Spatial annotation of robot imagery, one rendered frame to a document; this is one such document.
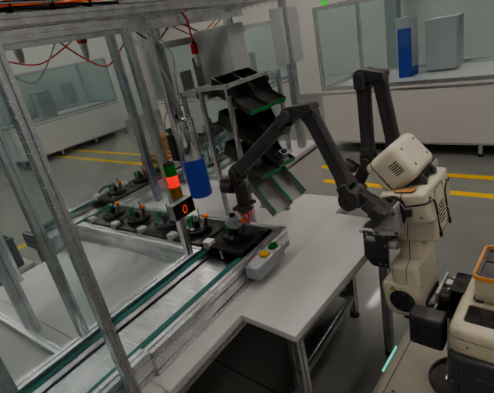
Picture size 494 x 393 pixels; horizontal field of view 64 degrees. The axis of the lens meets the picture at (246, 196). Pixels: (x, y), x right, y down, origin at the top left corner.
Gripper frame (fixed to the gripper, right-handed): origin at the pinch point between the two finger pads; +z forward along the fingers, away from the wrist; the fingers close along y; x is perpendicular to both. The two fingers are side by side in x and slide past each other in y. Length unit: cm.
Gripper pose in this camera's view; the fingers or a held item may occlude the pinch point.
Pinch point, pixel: (248, 221)
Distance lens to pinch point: 182.0
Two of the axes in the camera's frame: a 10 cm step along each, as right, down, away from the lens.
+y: -5.6, 4.1, -7.2
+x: 8.0, 0.6, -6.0
